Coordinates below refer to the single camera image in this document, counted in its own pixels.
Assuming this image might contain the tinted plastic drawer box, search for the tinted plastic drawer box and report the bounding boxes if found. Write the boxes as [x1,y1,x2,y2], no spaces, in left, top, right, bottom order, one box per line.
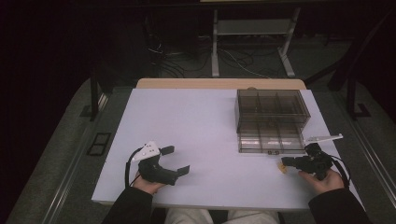
[234,89,312,134]

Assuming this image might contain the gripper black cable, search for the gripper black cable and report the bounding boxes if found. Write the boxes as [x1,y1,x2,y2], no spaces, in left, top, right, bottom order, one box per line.
[330,154,351,189]
[124,147,144,189]

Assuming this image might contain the white metal stand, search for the white metal stand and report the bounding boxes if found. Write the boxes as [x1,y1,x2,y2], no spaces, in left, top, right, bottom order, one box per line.
[210,7,302,78]

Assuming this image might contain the metal floor rail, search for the metal floor rail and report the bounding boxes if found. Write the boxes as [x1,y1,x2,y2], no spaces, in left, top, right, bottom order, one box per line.
[40,92,110,224]
[334,92,396,200]

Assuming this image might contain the person's legs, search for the person's legs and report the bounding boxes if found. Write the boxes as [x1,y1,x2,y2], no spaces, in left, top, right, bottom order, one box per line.
[163,207,280,224]

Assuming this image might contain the cables on floor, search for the cables on floor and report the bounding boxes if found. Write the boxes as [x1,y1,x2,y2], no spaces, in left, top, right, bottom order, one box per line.
[146,34,281,78]

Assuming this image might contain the black metal stand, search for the black metal stand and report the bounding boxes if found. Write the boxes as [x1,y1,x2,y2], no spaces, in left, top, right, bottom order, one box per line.
[304,12,372,121]
[79,62,110,122]

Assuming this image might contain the person's right hand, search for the person's right hand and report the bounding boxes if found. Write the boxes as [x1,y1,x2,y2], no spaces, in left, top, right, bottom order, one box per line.
[298,170,345,196]

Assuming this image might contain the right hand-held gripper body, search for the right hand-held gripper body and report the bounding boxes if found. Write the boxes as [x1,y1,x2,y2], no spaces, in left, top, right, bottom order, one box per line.
[293,133,344,181]

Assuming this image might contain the wooden table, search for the wooden table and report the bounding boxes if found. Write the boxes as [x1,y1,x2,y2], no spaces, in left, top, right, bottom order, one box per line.
[135,77,307,91]

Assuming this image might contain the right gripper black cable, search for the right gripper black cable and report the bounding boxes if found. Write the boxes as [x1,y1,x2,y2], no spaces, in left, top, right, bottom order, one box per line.
[330,154,351,189]

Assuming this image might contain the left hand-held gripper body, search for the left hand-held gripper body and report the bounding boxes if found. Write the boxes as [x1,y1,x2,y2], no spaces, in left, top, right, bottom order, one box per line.
[131,141,180,187]

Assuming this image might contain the person's left hand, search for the person's left hand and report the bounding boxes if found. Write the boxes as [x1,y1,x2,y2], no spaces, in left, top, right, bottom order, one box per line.
[133,174,166,195]

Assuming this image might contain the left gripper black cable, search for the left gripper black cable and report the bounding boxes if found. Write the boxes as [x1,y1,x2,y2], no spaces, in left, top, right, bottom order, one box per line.
[124,147,144,189]

